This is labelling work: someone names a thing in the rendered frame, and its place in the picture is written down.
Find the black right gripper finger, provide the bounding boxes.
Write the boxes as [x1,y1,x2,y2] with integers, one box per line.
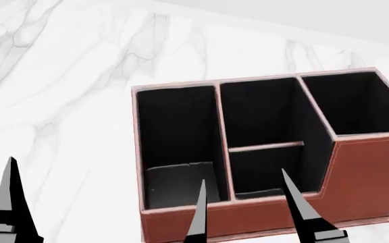
[280,167,351,243]
[182,178,209,243]

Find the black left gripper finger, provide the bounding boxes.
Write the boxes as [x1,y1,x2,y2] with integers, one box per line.
[0,156,45,243]

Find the brown leather desk caddy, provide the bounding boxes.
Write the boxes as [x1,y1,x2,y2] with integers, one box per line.
[130,66,389,240]

